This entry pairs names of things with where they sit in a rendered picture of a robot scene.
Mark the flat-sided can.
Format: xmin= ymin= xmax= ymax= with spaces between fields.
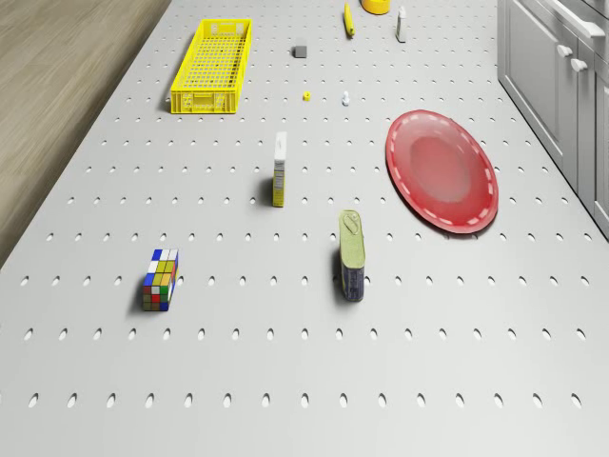
xmin=338 ymin=209 xmax=367 ymax=303

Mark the red plate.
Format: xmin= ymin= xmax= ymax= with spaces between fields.
xmin=384 ymin=109 xmax=501 ymax=234

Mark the puzzle cube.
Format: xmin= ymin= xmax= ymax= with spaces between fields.
xmin=142 ymin=248 xmax=180 ymax=312

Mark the yellow basket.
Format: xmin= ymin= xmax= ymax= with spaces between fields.
xmin=169 ymin=18 xmax=253 ymax=116

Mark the white cabinet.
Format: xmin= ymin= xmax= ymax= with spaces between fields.
xmin=496 ymin=0 xmax=609 ymax=229

